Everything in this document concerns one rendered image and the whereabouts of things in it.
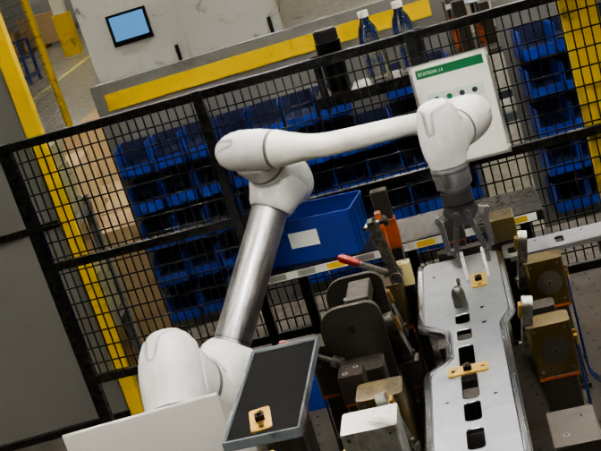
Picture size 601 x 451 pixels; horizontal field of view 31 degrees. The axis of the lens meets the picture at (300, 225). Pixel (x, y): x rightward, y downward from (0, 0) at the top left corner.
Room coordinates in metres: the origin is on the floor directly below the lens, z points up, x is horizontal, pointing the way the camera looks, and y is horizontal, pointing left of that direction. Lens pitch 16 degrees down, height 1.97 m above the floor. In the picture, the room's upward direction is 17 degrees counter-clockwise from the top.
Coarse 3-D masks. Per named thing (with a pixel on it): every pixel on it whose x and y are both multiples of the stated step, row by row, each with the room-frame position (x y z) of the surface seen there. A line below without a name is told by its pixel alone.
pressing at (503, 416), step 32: (480, 256) 2.58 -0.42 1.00; (448, 288) 2.43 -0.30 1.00; (480, 288) 2.37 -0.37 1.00; (448, 320) 2.24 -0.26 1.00; (480, 320) 2.19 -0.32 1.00; (448, 352) 2.08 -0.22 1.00; (480, 352) 2.04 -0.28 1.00; (448, 384) 1.94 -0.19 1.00; (480, 384) 1.90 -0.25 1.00; (512, 384) 1.86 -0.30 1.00; (448, 416) 1.81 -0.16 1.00; (512, 416) 1.74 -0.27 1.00; (448, 448) 1.70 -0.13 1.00; (480, 448) 1.66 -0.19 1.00; (512, 448) 1.63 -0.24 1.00
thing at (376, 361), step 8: (352, 360) 2.01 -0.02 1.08; (360, 360) 2.00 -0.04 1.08; (368, 360) 1.98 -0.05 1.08; (376, 360) 1.97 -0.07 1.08; (384, 360) 1.98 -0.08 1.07; (368, 368) 1.95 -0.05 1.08; (376, 368) 1.94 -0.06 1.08; (384, 368) 1.95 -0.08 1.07; (368, 376) 1.94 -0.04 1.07; (376, 376) 1.94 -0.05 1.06; (384, 376) 1.94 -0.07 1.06
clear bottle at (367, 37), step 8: (360, 16) 3.07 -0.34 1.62; (360, 24) 3.07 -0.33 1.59; (368, 24) 3.06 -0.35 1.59; (360, 32) 3.07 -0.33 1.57; (368, 32) 3.05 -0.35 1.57; (376, 32) 3.06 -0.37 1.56; (360, 40) 3.07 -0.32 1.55; (368, 40) 3.05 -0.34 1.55; (376, 56) 3.05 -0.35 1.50; (384, 56) 3.06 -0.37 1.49; (368, 64) 3.06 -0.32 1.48; (384, 64) 3.06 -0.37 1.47; (368, 72) 3.07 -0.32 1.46; (376, 72) 3.05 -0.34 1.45; (384, 72) 3.05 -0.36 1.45; (376, 80) 3.06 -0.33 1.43
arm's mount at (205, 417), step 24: (168, 408) 2.20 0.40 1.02; (192, 408) 2.19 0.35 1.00; (216, 408) 2.19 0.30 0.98; (72, 432) 2.22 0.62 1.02; (96, 432) 2.21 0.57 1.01; (120, 432) 2.21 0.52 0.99; (144, 432) 2.20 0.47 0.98; (168, 432) 2.20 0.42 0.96; (192, 432) 2.20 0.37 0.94; (216, 432) 2.19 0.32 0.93
